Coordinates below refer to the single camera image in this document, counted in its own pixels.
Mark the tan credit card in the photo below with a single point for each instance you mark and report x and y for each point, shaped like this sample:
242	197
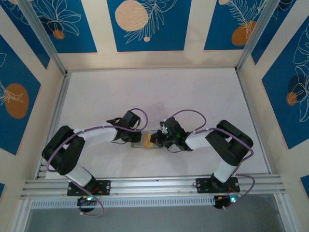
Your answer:
146	142

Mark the grey card holder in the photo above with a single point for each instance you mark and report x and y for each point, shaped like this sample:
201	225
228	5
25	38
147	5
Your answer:
136	146

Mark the clear bag of sushi pieces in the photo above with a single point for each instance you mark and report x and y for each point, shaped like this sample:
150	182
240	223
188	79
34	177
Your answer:
157	111

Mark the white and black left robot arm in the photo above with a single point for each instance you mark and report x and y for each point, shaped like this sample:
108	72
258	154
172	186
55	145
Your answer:
96	134

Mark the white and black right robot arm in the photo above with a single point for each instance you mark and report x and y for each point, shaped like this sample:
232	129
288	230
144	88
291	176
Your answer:
229	145

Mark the black control board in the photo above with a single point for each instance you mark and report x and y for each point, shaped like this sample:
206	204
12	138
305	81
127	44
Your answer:
83	201
222	203

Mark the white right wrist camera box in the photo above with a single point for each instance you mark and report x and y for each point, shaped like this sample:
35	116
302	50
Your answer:
164	130

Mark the aluminium rail beam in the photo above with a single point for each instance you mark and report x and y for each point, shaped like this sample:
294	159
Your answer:
154	187

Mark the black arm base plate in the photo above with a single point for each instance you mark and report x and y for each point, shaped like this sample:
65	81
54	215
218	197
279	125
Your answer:
201	186
105	186

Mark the aluminium side rail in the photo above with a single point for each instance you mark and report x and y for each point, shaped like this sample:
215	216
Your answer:
243	89
60	96

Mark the aluminium frame post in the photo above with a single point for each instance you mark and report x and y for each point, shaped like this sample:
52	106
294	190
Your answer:
41	33
257	33

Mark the aluminium frame leg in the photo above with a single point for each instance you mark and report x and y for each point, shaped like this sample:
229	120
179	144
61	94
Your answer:
20	217
285	215

